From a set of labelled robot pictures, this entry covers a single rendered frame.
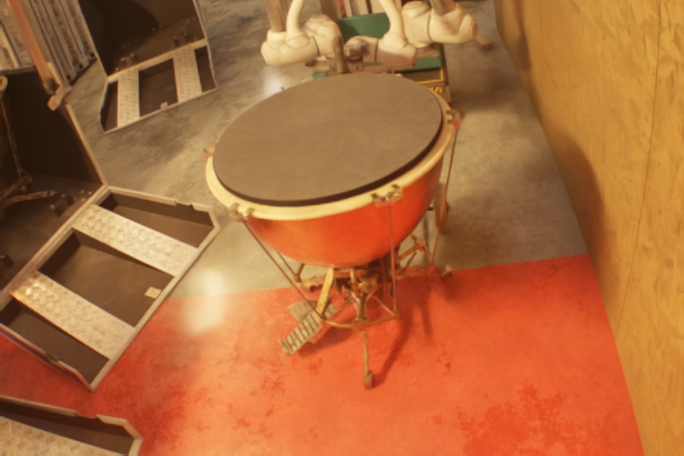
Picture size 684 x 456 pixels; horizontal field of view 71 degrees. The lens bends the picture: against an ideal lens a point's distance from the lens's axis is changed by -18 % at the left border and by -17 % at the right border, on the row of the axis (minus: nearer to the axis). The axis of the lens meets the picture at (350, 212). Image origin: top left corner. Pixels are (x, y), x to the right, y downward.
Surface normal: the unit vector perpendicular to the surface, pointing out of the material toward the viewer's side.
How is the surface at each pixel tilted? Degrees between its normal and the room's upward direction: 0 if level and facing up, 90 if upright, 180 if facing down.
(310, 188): 0
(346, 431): 0
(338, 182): 0
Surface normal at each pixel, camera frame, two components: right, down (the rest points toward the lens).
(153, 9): 0.28, 0.56
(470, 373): -0.20, -0.76
